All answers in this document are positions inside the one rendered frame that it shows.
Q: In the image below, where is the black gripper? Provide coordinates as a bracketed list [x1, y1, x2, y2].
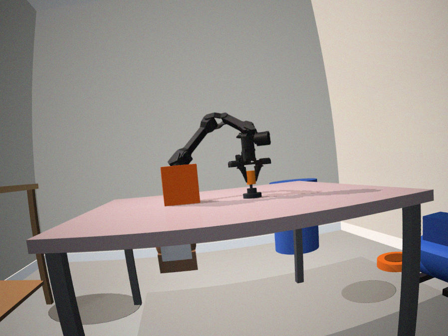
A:
[228, 147, 271, 182]

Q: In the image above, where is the orange knob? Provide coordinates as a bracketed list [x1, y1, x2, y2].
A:
[246, 170, 256, 185]

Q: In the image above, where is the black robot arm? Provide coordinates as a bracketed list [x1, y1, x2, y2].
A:
[168, 113, 271, 166]

